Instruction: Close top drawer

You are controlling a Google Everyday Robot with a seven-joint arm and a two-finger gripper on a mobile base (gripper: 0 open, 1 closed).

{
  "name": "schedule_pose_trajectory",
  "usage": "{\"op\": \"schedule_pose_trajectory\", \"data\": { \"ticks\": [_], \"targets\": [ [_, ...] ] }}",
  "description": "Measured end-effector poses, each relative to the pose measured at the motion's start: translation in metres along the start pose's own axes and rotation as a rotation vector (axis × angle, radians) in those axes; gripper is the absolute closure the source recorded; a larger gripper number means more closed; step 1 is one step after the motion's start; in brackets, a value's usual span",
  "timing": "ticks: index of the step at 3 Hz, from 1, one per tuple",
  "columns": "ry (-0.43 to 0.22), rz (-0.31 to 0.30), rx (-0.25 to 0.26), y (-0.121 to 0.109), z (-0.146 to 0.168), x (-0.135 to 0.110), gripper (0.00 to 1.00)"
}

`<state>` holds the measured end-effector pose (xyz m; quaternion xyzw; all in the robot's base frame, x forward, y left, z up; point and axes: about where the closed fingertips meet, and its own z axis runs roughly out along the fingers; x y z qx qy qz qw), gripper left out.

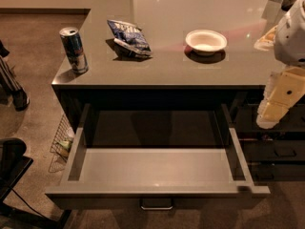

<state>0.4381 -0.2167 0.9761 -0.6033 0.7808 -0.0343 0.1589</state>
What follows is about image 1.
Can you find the silver drawer handle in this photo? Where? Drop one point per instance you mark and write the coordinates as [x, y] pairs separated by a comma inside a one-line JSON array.
[[156, 204]]

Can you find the black office chair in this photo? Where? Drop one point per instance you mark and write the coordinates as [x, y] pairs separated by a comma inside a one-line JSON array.
[[13, 164]]

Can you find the person's leg and dark shoe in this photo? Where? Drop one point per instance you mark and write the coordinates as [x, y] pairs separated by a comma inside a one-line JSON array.
[[8, 81]]

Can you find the dark right side drawers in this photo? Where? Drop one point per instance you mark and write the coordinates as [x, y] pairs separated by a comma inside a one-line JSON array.
[[277, 154]]

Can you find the wire mesh basket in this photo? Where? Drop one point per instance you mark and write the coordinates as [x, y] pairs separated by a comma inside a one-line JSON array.
[[61, 145]]

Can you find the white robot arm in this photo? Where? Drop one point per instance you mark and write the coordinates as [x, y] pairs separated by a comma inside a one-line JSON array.
[[287, 38]]

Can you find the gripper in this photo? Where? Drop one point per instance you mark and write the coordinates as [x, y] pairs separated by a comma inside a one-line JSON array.
[[291, 40]]

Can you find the blue chip bag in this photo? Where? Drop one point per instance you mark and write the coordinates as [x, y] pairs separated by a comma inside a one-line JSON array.
[[130, 38]]

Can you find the dark grey counter cabinet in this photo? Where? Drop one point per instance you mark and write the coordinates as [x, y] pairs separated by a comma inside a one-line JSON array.
[[174, 77]]

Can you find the blue silver drink can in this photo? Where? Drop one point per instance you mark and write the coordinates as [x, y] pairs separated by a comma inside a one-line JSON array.
[[72, 44]]

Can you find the grey top drawer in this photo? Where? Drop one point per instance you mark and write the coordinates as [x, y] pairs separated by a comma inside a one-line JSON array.
[[105, 178]]

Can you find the white paper bowl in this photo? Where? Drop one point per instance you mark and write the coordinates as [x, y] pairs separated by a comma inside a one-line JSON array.
[[205, 42]]

